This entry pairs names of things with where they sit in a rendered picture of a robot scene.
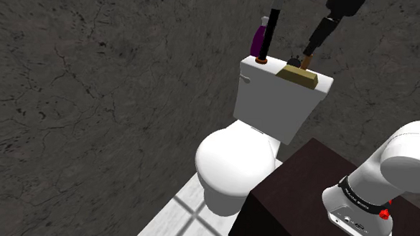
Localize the black brush with brown handle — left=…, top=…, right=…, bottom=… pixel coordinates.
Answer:
left=299, top=0, right=368, bottom=73

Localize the black stick with orange ring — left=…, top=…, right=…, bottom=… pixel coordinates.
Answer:
left=254, top=0, right=286, bottom=66

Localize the white toilet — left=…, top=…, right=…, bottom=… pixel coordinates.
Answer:
left=192, top=53, right=336, bottom=221

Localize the olive tan rectangular block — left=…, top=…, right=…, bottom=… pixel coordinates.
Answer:
left=275, top=64, right=319, bottom=91

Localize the small black round object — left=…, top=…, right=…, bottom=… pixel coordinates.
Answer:
left=286, top=55, right=302, bottom=69

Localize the purple bottle with white cap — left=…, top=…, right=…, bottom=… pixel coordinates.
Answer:
left=249, top=15, right=270, bottom=59

